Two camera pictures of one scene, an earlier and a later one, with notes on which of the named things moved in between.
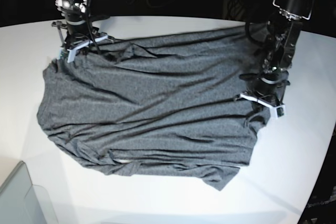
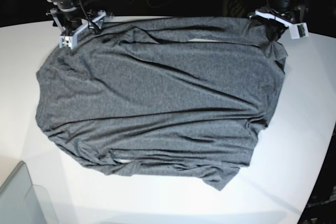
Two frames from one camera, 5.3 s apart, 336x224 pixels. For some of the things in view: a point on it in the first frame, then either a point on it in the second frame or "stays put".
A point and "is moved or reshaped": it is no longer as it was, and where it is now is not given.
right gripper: x=268 y=89 -> x=277 y=21
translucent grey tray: x=22 y=202 stays put
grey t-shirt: x=158 y=102 is moved or reshaped
